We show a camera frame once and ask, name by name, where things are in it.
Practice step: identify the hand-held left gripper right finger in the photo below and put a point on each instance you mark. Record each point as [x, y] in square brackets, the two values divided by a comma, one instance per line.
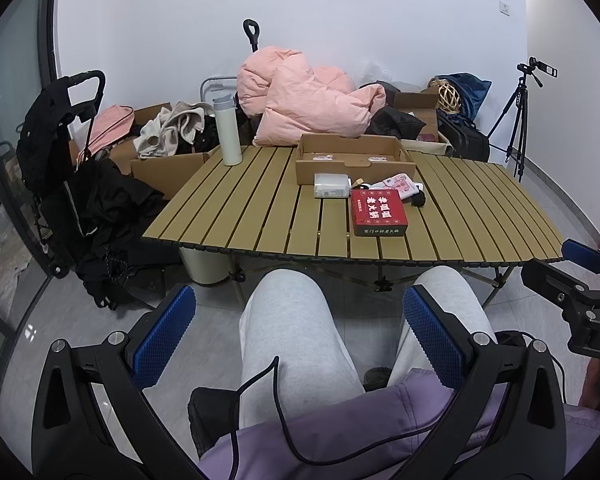
[430, 335]

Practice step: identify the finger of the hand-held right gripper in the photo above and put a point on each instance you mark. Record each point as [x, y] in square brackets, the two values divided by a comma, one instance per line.
[555, 282]
[576, 250]

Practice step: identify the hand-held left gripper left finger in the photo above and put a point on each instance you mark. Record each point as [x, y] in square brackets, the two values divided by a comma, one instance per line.
[165, 340]

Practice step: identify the red and green carton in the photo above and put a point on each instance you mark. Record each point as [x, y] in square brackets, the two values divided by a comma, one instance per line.
[377, 210]

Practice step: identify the white translucent plastic box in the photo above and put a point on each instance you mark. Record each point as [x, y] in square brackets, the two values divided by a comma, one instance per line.
[330, 186]

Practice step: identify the shallow cardboard tray box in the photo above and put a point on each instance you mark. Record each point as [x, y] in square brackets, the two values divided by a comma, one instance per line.
[350, 152]

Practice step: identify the white bin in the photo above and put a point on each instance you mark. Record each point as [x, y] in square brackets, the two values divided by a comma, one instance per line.
[202, 265]

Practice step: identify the purple jacket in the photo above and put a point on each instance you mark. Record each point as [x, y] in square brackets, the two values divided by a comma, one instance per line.
[370, 425]

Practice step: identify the grey sweatpants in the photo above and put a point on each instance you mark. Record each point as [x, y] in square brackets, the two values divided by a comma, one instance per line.
[290, 335]

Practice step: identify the black jacket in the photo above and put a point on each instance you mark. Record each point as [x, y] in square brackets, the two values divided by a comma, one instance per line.
[115, 210]

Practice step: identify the black luggage bag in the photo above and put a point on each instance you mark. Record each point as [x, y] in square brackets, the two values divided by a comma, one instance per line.
[467, 142]

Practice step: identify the pink printed packet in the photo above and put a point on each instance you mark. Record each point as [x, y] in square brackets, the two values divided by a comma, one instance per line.
[400, 185]

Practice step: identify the small white round lid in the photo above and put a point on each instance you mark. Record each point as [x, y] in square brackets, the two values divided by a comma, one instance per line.
[376, 185]

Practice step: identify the tan slatted folding table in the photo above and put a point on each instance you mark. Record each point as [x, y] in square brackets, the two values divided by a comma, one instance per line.
[260, 210]

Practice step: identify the black tripod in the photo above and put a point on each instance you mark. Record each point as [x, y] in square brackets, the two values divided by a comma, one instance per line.
[519, 95]

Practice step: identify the blue bag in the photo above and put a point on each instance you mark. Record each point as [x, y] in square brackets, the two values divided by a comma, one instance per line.
[472, 90]

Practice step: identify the woven rattan ball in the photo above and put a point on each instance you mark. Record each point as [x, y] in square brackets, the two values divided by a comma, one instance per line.
[445, 92]

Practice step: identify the dark clothing pile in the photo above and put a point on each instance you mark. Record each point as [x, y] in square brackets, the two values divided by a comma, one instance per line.
[210, 135]

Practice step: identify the beige clothing pile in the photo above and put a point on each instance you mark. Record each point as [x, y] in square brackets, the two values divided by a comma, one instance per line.
[170, 125]

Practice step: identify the black cloth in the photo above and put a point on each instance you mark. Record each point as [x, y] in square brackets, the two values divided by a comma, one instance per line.
[392, 122]

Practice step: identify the white insulated bottle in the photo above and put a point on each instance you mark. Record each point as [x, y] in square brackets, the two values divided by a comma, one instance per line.
[227, 130]

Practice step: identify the pink bag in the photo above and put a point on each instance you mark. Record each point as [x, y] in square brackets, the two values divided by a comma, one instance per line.
[111, 125]

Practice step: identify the black folding cart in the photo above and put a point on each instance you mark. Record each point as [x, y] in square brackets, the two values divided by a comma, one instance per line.
[45, 125]

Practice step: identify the black framed glass door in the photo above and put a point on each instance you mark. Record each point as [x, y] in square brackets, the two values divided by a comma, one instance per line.
[52, 20]

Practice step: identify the white wall socket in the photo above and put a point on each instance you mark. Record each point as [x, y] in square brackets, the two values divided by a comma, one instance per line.
[504, 8]

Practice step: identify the grey metal frame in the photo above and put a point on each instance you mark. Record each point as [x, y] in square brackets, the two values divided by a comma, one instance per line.
[220, 79]

